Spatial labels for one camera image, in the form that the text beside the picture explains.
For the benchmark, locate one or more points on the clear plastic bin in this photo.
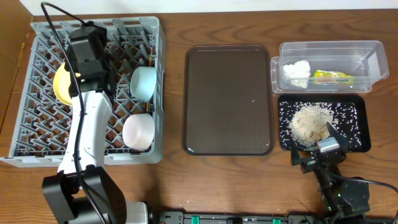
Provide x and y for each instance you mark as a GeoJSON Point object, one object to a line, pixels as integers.
{"type": "Point", "coordinates": [364, 59]}

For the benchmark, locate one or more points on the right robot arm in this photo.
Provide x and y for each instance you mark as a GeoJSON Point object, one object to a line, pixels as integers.
{"type": "Point", "coordinates": [346, 198]}

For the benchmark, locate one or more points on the grey dishwasher rack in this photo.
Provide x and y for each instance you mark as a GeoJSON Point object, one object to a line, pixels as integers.
{"type": "Point", "coordinates": [43, 122]}

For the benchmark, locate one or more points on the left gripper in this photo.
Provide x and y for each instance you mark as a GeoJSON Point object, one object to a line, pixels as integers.
{"type": "Point", "coordinates": [88, 30]}

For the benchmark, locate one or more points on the black waste tray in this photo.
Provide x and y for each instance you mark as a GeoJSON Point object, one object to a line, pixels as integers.
{"type": "Point", "coordinates": [354, 99]}

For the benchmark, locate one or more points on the white napkin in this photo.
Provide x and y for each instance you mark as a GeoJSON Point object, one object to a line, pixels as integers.
{"type": "Point", "coordinates": [298, 73]}

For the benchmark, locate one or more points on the pink bowl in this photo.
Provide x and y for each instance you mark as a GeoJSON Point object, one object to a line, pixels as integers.
{"type": "Point", "coordinates": [138, 131]}

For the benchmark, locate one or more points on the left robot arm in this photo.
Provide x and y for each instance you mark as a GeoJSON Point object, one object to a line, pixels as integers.
{"type": "Point", "coordinates": [82, 191]}

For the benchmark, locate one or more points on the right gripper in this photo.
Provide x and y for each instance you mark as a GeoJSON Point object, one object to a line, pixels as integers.
{"type": "Point", "coordinates": [313, 160]}

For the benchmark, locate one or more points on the yellow plate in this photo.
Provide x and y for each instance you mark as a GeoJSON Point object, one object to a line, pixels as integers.
{"type": "Point", "coordinates": [61, 84]}

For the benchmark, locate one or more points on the yellow green wrapper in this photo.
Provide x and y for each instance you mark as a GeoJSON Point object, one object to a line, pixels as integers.
{"type": "Point", "coordinates": [332, 77]}

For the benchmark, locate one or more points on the spilled rice food scraps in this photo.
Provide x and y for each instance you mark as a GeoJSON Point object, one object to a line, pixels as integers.
{"type": "Point", "coordinates": [304, 123]}

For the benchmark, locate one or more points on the light blue bowl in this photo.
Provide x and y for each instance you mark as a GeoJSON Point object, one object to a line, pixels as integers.
{"type": "Point", "coordinates": [143, 83]}

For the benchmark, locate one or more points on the dark brown serving tray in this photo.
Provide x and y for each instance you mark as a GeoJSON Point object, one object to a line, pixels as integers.
{"type": "Point", "coordinates": [227, 103]}

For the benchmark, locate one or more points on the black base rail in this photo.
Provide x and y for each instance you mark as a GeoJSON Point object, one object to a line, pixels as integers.
{"type": "Point", "coordinates": [139, 212]}

